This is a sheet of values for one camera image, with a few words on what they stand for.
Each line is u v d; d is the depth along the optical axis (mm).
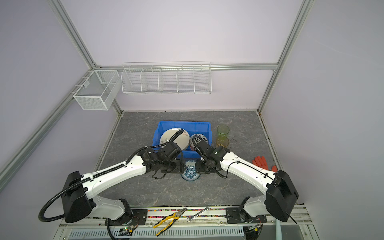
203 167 678
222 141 971
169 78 990
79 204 389
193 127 1115
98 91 964
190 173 811
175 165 690
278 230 685
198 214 753
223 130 1013
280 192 404
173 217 737
